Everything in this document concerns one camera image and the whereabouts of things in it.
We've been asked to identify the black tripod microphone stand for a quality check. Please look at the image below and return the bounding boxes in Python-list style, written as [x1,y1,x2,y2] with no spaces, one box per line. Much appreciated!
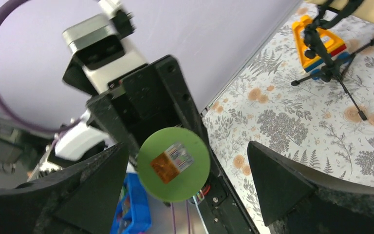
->
[291,0,374,121]

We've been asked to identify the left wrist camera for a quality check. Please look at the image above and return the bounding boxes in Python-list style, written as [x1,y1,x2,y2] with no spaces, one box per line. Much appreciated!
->
[62,0,148,96]

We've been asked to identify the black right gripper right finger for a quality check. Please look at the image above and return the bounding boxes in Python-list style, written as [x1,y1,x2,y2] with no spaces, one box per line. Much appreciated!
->
[247,141,374,234]

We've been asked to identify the blue plastic bin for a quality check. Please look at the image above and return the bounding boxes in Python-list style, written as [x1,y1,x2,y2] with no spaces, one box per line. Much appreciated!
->
[110,173,152,234]

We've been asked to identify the yellow toy block piece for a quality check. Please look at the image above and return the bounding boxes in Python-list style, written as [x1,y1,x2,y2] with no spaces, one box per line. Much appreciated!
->
[292,14,351,80]

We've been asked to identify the floral patterned table mat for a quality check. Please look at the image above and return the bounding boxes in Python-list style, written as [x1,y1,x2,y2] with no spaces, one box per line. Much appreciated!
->
[204,3,374,234]

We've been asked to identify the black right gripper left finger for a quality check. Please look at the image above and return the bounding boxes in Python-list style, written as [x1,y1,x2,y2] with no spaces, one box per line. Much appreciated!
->
[0,143,129,234]

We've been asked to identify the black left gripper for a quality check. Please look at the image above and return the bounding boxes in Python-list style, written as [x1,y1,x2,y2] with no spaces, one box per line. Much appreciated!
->
[86,55,209,157]

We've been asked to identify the green bottle cap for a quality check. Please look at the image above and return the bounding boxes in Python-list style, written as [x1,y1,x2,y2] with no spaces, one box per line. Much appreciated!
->
[137,127,210,202]

